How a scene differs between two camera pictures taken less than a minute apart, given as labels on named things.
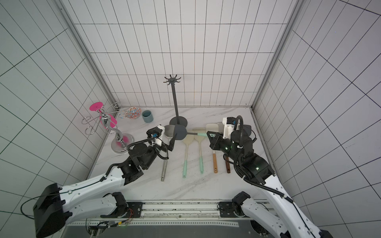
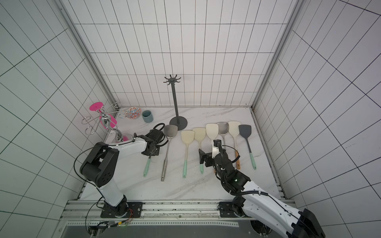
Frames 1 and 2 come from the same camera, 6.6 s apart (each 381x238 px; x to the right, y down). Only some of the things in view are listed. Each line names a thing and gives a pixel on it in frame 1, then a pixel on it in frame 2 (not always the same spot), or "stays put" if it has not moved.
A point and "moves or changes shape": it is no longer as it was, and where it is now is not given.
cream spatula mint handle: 200,130 stays put
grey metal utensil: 169,131 stays put
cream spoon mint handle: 188,139 stays put
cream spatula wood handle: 213,128 stays put
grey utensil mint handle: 181,131 moves or changes shape
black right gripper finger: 216,140 → 202,155
